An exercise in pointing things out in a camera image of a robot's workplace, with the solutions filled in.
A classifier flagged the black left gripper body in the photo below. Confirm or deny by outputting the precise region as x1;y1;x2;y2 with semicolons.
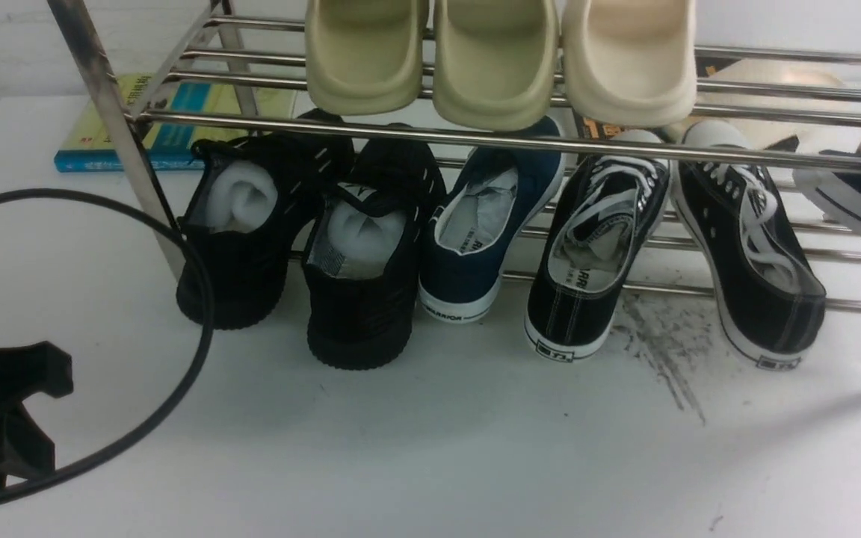
0;341;74;491

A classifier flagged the black mesh sneaker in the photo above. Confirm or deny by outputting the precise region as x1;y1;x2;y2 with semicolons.
179;132;356;330
301;137;445;371

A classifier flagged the stainless steel shoe rack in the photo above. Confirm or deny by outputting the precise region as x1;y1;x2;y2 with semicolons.
49;1;861;276

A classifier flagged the blue and yellow book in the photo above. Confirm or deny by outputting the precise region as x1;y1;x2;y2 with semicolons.
52;72;297;173

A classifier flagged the olive green slipper left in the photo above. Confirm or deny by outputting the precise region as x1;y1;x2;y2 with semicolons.
304;1;430;116

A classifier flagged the olive green slipper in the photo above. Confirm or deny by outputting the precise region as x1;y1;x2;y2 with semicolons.
433;1;559;132
304;1;430;116

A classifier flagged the olive green slipper right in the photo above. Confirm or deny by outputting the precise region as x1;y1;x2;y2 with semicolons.
433;1;559;132

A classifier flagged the black canvas sneaker left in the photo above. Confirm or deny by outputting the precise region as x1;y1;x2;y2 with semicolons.
524;154;672;363

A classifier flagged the black canvas sneaker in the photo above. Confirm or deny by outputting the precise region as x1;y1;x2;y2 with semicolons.
524;154;672;363
672;161;827;371

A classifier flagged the cream slipper left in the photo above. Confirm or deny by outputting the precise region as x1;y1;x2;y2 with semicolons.
561;1;697;127

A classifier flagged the cream slipper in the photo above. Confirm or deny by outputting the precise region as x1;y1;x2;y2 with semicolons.
561;1;697;127
696;57;854;150

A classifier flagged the black canvas sneaker right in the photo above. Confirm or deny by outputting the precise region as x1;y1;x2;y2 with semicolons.
672;161;827;371

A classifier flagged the cream slipper right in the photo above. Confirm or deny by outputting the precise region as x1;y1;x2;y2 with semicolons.
696;57;854;150

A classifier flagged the black cable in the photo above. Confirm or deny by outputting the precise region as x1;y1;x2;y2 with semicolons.
0;188;215;516

